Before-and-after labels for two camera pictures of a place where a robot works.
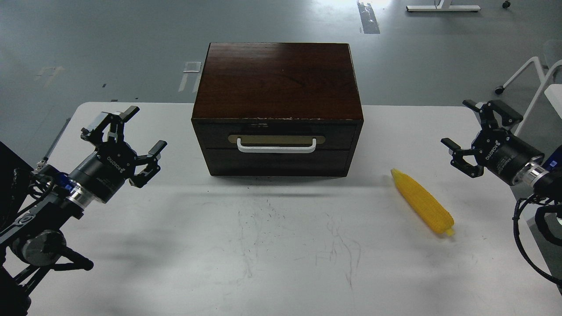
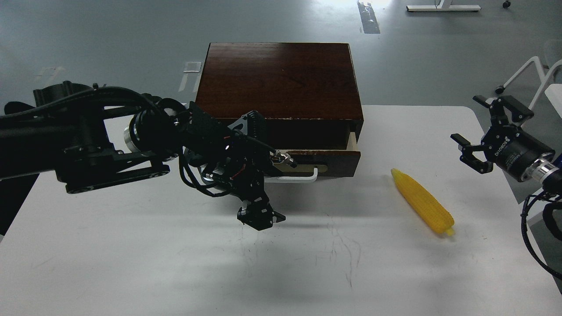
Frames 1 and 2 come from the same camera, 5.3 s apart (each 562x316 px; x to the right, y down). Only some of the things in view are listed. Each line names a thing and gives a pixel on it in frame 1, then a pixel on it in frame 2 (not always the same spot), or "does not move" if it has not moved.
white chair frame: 545,78 does not move
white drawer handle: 275,149 → 280,179
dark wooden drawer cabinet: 278,109 does not move
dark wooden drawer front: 329,135 → 327,163
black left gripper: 102,172 → 235,158
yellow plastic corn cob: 423,203 does not move
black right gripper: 501,153 → 507,145
